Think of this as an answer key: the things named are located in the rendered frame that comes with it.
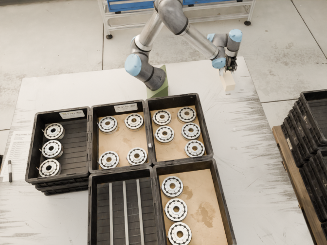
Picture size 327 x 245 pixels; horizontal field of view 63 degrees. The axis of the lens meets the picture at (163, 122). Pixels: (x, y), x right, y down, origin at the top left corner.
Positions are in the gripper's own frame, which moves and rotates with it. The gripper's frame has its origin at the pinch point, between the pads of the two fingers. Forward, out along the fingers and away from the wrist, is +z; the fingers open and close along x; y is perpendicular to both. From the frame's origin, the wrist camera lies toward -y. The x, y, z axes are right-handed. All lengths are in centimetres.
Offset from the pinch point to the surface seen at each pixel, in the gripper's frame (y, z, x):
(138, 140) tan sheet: 45, -9, -64
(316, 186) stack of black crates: 74, 45, 50
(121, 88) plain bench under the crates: -4, 4, -71
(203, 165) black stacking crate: 68, -14, -34
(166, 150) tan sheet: 54, -9, -50
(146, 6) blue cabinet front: -144, 39, -37
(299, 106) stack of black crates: 21, 24, 53
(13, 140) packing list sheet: 24, 4, -139
